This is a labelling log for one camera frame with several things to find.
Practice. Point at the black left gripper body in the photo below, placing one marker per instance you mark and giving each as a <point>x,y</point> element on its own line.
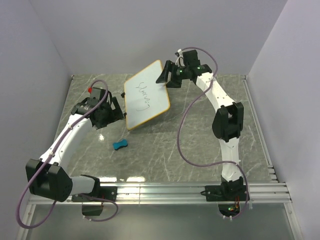
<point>108,116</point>

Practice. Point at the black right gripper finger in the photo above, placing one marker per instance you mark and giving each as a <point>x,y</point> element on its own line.
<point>163,78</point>
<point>169,84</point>

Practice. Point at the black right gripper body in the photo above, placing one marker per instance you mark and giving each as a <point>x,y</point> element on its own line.
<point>177,74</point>

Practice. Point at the yellow framed whiteboard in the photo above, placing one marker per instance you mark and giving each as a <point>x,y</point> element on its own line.
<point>144,99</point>

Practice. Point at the blue whiteboard eraser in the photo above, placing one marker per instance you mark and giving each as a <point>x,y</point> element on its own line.
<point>120,144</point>

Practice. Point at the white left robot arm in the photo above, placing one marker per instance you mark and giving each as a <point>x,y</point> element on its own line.
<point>47,176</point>

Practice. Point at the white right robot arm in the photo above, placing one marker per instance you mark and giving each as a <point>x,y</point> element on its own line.
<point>227,123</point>

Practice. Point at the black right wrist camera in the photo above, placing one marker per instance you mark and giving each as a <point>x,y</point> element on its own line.
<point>187,58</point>

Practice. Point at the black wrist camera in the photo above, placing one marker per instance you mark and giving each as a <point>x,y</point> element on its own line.
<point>96,94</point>
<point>187,58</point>

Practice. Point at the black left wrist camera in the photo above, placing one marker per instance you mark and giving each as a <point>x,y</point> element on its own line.
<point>96,94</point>

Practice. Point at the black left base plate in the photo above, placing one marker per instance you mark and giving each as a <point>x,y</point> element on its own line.
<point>103,192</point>

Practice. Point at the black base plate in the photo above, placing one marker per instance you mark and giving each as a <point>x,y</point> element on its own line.
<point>224,193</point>
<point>103,192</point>

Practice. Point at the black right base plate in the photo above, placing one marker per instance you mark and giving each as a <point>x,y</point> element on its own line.
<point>224,193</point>

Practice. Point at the aluminium right side rail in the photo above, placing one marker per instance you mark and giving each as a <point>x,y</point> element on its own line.
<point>271,169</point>

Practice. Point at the aluminium rail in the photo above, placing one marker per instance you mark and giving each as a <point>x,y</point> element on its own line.
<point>170,193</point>
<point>271,169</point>

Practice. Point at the aluminium front rail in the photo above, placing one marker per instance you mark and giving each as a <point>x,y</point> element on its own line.
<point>170,193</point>

